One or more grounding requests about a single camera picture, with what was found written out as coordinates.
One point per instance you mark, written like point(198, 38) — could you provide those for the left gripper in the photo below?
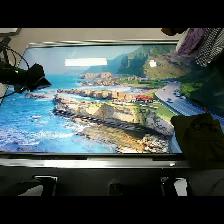
point(35, 76)

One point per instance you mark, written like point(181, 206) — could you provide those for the dark green garment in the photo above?
point(200, 140)

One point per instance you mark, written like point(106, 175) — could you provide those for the brown garment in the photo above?
point(171, 31)

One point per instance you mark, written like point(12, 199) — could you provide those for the purple garment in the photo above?
point(191, 41)

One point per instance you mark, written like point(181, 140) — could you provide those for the checked garment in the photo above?
point(210, 46)

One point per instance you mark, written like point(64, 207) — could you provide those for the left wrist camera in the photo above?
point(4, 43)

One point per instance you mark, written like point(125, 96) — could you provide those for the silver frame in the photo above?
point(100, 163)

